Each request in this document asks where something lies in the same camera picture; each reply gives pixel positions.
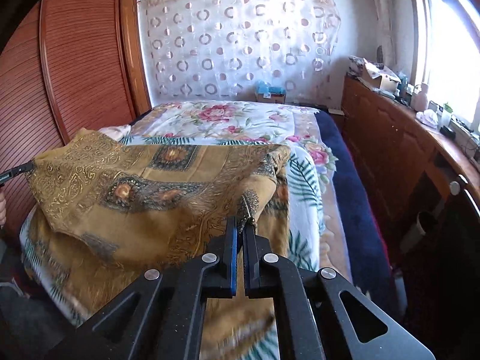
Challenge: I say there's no mustard patterned scarf cloth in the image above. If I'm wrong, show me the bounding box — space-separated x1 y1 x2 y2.
23 127 293 360

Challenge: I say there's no person's left hand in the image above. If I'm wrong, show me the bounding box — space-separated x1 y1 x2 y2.
0 189 7 227

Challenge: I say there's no palm leaf print blanket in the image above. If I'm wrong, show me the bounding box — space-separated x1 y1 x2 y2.
18 134 327 360

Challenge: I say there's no beige pillow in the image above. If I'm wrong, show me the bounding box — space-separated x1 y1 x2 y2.
98 124 132 141

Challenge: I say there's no red-brown louvered wardrobe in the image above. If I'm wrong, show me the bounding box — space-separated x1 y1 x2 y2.
0 0 153 241

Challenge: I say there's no navy blue fleece blanket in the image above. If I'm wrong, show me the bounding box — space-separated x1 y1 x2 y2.
315 111 397 315

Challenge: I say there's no floral quilt bedspread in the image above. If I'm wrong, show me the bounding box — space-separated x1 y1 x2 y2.
120 101 350 278

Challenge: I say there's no blue tissue box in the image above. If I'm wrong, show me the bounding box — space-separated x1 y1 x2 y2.
255 81 287 104

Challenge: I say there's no long wooden sideboard cabinet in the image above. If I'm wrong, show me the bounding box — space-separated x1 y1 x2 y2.
342 76 479 260

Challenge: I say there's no sheer circle pattern curtain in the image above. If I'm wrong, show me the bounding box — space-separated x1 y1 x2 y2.
138 0 341 104

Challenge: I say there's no open cardboard box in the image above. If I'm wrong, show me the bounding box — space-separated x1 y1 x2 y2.
360 59 400 94

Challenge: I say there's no white plastic bottle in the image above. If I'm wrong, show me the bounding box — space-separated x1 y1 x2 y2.
411 83 429 112

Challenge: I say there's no bright wooden frame window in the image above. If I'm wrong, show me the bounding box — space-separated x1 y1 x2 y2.
412 0 479 132

